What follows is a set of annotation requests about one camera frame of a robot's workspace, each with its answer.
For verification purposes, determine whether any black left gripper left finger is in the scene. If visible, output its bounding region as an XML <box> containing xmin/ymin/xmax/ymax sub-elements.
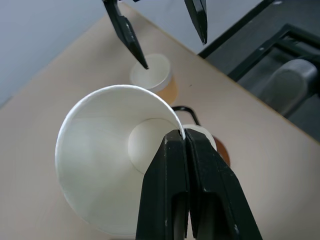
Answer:
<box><xmin>135</xmin><ymin>129</ymin><xmax>189</xmax><ymax>240</ymax></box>

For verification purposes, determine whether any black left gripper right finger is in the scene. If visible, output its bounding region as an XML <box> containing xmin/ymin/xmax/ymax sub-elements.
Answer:
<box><xmin>185</xmin><ymin>127</ymin><xmax>264</xmax><ymax>240</ymax></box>

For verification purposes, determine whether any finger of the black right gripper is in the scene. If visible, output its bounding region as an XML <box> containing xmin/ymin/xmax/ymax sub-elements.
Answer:
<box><xmin>184</xmin><ymin>0</ymin><xmax>209</xmax><ymax>46</ymax></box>
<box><xmin>101</xmin><ymin>0</ymin><xmax>150</xmax><ymax>70</ymax></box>

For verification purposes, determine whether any white paper cup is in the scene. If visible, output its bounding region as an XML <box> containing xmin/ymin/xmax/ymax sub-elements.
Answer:
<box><xmin>54</xmin><ymin>84</ymin><xmax>187</xmax><ymax>237</ymax></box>

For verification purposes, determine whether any orange paper cup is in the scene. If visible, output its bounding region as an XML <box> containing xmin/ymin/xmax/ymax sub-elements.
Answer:
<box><xmin>129</xmin><ymin>53</ymin><xmax>179</xmax><ymax>106</ymax></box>
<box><xmin>182</xmin><ymin>124</ymin><xmax>231</xmax><ymax>167</ymax></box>

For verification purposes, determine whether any grey rounded object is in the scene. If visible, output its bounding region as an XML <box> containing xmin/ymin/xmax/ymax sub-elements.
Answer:
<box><xmin>259</xmin><ymin>58</ymin><xmax>319</xmax><ymax>116</ymax></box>

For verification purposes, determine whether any black metal frame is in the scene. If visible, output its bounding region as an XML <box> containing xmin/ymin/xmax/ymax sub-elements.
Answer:
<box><xmin>197</xmin><ymin>0</ymin><xmax>320</xmax><ymax>145</ymax></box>

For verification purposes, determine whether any black cable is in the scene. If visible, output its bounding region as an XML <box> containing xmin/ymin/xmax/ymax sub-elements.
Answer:
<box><xmin>171</xmin><ymin>106</ymin><xmax>202</xmax><ymax>126</ymax></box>

